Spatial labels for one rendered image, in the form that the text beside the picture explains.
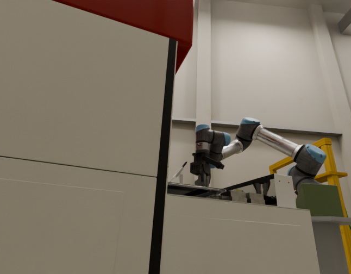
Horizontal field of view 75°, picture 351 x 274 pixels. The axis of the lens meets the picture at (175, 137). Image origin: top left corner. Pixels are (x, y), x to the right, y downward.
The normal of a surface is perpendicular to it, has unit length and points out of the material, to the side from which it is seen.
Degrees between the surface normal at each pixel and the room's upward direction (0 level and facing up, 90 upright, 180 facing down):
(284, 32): 90
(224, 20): 90
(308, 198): 90
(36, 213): 90
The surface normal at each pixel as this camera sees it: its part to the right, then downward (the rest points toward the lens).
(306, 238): 0.33, -0.35
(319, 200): 0.04, -0.39
